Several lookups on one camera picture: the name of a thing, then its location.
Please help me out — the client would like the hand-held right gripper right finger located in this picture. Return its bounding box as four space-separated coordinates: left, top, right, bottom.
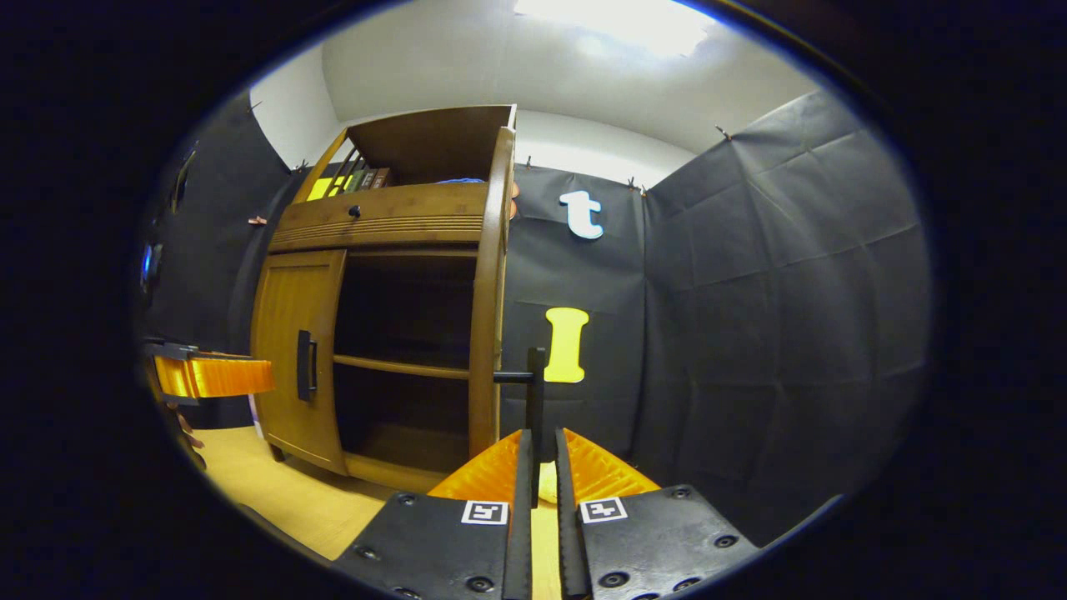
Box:
554 427 761 600

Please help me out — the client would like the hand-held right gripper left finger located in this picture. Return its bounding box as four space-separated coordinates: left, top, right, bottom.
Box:
329 427 534 600

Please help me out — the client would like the wooden cabinet door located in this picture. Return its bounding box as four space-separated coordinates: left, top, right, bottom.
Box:
250 248 348 476
467 125 549 511

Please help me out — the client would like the wooden double-door shoe cabinet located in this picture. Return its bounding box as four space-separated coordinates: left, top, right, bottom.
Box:
250 104 519 494

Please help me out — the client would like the wooden inner shelf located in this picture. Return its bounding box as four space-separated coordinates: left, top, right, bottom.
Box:
333 354 472 382

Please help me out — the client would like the wooden drawer with black knob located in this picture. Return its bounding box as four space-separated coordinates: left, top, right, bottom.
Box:
268 182 491 253

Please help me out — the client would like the large ceiling light panel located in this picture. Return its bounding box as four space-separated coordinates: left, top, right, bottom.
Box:
513 0 718 55

